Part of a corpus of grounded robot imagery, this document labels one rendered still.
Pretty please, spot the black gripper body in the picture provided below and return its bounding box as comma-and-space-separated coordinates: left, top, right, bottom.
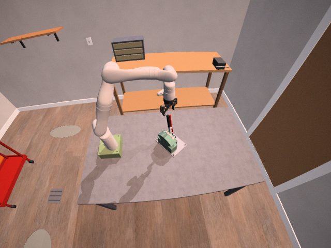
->
163, 99, 175, 108

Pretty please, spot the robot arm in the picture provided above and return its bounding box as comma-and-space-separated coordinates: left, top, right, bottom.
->
92, 61, 177, 151

